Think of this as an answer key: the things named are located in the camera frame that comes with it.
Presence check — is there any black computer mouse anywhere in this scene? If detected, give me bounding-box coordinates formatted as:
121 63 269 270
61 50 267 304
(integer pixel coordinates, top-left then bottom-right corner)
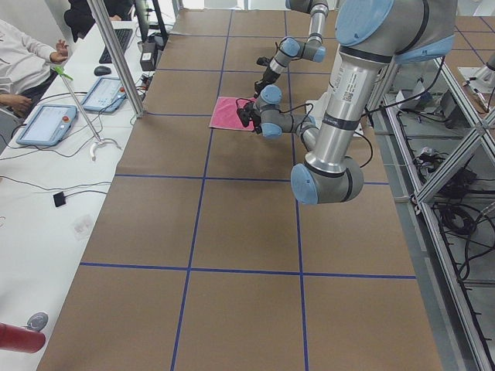
94 65 111 77

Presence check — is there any far teach pendant blue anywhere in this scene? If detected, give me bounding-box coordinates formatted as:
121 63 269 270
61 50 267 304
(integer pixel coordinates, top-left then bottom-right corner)
81 77 126 114

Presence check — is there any aluminium frame post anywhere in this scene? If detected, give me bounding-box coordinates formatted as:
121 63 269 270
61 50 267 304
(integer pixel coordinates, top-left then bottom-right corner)
87 0 144 118

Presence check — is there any blue tape line lengthwise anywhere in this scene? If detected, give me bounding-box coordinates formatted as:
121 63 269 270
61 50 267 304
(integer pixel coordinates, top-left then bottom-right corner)
169 10 234 371

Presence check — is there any small black square pad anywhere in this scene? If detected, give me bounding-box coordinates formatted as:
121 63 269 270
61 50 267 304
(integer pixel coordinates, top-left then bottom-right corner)
53 191 67 208

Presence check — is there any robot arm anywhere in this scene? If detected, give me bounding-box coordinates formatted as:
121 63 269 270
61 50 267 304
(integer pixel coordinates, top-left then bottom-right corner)
254 0 330 97
247 1 457 204

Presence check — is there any metal reacher grabber stick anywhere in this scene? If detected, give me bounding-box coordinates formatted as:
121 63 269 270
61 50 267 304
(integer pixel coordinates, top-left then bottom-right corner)
53 66 121 162

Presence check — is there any aluminium frame rack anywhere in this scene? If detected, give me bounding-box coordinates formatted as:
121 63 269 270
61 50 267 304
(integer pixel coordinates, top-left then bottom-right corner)
378 52 494 370

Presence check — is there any round silver disc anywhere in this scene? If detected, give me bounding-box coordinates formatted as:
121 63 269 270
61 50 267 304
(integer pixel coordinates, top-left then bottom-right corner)
25 311 49 332

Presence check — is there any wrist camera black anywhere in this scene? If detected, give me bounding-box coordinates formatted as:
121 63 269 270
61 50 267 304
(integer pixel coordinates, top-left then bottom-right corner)
235 98 255 128
256 56 271 66

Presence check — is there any person in white shirt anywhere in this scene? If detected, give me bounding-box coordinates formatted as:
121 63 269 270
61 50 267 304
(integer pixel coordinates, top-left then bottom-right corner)
1 21 69 117

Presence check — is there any pink towel grey back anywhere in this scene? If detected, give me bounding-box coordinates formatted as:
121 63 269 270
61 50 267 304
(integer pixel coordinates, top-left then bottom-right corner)
209 97 254 131

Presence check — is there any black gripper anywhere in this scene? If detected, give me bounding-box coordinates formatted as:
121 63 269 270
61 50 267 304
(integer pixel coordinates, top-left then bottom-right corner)
247 103 262 132
254 79 269 97

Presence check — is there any red cylinder bottle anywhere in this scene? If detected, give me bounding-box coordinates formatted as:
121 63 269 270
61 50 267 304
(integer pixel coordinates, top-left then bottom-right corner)
0 323 46 353

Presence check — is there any black keyboard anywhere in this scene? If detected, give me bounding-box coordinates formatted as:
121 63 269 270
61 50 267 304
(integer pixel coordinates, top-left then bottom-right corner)
98 28 135 65

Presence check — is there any black box with label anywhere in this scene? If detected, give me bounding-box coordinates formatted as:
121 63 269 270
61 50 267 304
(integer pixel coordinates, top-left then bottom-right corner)
140 41 158 72

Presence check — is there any near teach pendant blue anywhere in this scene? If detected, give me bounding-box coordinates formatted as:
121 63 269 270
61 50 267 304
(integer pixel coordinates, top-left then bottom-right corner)
16 104 77 146

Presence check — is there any blue tape line crosswise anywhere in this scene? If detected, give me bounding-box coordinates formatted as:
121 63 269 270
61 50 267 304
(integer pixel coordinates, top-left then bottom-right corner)
79 262 417 280

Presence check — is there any teach pendant blue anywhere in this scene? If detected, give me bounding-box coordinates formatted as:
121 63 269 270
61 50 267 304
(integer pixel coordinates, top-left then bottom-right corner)
16 104 77 146
81 77 126 114

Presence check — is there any person in black clothes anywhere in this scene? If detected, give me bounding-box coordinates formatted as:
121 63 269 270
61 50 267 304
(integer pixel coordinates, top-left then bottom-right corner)
63 0 135 43

